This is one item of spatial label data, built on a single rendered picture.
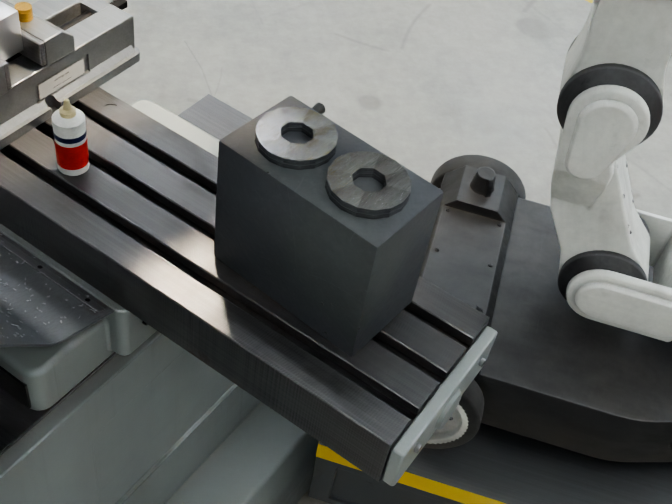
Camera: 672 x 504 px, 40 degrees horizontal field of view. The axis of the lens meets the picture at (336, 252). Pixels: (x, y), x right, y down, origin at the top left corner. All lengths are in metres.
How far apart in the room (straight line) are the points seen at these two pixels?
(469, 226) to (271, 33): 1.59
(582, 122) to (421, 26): 2.04
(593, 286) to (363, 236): 0.69
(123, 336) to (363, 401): 0.36
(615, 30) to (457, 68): 1.88
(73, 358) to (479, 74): 2.20
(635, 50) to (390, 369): 0.56
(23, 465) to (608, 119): 0.90
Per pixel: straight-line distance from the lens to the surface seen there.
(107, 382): 1.30
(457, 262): 1.66
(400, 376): 1.05
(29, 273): 1.22
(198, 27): 3.17
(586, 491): 1.69
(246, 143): 1.00
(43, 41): 1.28
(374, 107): 2.91
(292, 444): 1.84
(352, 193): 0.94
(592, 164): 1.37
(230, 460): 1.82
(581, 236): 1.53
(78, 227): 1.17
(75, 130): 1.19
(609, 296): 1.55
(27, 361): 1.19
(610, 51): 1.32
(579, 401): 1.57
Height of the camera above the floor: 1.77
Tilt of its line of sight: 47 degrees down
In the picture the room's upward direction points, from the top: 11 degrees clockwise
